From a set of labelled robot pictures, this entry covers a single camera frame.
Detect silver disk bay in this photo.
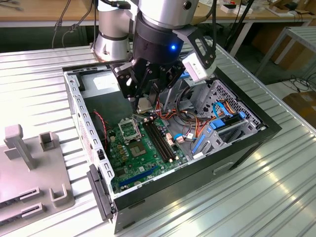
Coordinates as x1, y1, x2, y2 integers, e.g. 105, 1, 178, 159
188, 116, 269, 161

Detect black camera bracket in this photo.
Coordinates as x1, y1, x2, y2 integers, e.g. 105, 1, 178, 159
172, 26, 218, 75

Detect red black twisted wire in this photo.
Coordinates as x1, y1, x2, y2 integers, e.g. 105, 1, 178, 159
92, 111, 110, 151

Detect silver drive cage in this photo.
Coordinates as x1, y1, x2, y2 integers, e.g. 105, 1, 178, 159
159, 79, 216, 112

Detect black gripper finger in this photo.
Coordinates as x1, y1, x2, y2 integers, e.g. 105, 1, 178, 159
147, 61, 186, 106
110, 61, 152, 109

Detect black RAM slot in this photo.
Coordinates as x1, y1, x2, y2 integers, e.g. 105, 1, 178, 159
153, 119, 180, 159
142, 122, 169, 162
146, 121, 173, 161
150, 120, 176, 160

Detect coloured power wire bundle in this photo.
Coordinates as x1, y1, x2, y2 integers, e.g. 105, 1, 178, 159
134, 106, 214, 139

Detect small white box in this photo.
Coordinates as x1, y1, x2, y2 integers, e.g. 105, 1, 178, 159
220, 3, 253, 14

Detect metal socket cover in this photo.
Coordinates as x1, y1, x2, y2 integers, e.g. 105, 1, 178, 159
118, 118, 142, 146

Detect black card retention latch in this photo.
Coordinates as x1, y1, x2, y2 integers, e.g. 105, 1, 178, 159
86, 163, 117, 222

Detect CPU socket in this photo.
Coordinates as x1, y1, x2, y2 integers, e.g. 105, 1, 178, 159
127, 142, 148, 159

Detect brown cardboard box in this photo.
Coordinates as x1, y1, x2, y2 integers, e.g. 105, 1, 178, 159
282, 90, 316, 126

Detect orange disk power wire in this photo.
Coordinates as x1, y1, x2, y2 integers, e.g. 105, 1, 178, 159
220, 98, 242, 117

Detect hard disk in blue carrier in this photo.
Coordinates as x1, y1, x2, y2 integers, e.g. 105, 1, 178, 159
209, 112, 247, 131

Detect grey parts rack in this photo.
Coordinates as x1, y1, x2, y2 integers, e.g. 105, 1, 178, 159
0, 124, 76, 230

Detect silver CPU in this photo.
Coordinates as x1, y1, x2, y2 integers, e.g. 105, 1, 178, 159
137, 97, 154, 112

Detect black PC case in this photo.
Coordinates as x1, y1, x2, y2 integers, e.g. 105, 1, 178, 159
61, 50, 282, 235

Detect wooden desk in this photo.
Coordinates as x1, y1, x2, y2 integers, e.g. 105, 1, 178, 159
0, 0, 316, 57

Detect thick black cable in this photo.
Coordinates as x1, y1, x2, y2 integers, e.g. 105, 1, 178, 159
98, 0, 130, 10
191, 0, 219, 50

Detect white camera box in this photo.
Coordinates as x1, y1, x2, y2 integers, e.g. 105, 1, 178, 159
182, 52, 216, 82

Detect metal locking lever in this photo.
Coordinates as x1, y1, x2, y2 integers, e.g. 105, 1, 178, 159
133, 116, 144, 144

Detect green motherboard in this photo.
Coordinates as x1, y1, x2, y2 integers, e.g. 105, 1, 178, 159
106, 118, 190, 195

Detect metal frame table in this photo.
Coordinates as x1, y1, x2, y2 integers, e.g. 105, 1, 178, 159
255, 26, 316, 77

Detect blue data wire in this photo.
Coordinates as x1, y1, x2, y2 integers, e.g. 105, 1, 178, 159
211, 102, 234, 119

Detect grey power supply unit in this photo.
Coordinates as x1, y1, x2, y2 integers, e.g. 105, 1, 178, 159
79, 70, 136, 125

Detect blue expansion slot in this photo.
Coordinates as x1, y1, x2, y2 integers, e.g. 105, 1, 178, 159
118, 165, 158, 188

